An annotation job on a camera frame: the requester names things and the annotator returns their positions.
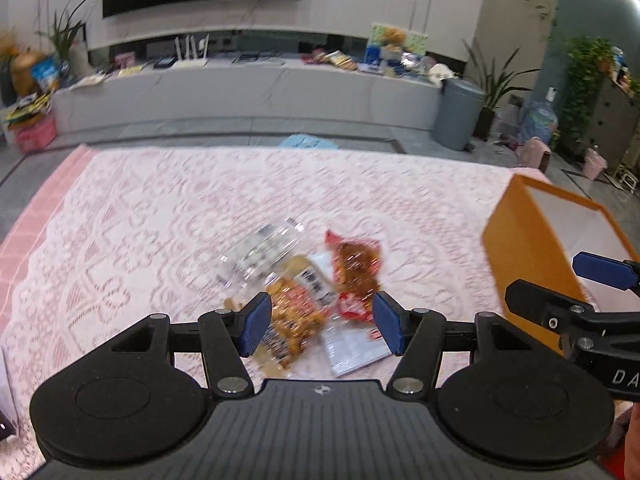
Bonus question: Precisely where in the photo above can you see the grey drawer cabinet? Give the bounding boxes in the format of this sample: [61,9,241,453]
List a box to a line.
[596,77,640,192]

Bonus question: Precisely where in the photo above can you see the clear plastic snack packet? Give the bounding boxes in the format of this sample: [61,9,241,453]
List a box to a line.
[217,217,307,302]

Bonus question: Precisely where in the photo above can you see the grey trash can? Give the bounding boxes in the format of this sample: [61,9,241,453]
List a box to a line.
[432,78,487,152]

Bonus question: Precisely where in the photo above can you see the leafy climbing plant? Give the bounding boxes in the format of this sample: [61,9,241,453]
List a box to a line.
[564,35,622,157]

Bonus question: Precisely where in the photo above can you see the blue water bottle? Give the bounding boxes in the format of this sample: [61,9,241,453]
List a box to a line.
[520,87,560,147]

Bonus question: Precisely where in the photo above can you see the green grass-leaf plant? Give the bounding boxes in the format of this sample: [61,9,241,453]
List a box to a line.
[37,0,94,62]

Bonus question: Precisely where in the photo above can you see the blue snack bag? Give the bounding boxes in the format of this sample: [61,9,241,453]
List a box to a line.
[30,57,62,93]

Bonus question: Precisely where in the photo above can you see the black cables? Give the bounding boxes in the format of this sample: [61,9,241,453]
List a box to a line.
[232,49,286,67]

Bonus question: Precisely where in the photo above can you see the pink heater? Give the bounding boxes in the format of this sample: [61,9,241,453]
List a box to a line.
[517,137,552,172]

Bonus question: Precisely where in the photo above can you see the orange snack packet white label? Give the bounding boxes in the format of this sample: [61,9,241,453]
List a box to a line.
[222,255,337,377]

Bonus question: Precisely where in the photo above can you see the white-backed snack packet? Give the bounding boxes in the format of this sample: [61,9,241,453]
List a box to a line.
[320,319,394,379]

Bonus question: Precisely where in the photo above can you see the potted long-leaf plant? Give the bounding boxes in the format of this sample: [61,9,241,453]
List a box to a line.
[462,38,542,142]

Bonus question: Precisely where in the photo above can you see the gold vase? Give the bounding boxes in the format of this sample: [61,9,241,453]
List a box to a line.
[11,50,47,97]

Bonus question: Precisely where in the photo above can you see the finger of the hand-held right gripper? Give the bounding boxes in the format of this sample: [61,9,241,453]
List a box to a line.
[572,251,640,292]
[504,278,598,332]

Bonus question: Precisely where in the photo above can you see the person's right forearm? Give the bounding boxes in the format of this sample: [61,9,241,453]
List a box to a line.
[618,400,640,480]

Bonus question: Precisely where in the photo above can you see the white router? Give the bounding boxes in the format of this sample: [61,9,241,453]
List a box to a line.
[172,33,210,69]

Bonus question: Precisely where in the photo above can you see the white lace tablecloth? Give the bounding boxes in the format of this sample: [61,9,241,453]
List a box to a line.
[0,145,556,461]

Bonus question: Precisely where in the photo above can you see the pink checked tablecloth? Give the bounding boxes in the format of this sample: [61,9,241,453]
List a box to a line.
[0,144,96,281]

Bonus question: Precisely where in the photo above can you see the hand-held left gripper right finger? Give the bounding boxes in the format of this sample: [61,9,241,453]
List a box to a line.
[372,290,557,397]

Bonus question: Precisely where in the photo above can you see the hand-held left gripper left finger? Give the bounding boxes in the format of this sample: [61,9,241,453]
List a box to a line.
[85,291,273,397]

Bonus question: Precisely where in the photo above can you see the light blue paper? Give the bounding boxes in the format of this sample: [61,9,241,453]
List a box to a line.
[279,133,342,151]

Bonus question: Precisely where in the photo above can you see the dried yellow flowers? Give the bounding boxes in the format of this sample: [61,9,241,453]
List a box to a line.
[0,30,21,63]

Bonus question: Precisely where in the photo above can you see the red-brown snack packet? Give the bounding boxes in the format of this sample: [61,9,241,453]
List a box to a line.
[324,230,384,322]

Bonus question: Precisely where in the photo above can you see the grey marble television console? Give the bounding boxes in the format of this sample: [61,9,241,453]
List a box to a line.
[50,54,444,137]

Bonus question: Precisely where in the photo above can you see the pink storage box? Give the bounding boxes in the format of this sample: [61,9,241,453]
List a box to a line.
[12,115,59,154]

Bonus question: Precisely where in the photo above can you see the orange cardboard box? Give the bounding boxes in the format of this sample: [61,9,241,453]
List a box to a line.
[481,174,640,352]

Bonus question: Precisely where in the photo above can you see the pile of yellow-black packets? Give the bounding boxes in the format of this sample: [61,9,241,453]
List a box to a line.
[5,92,54,129]

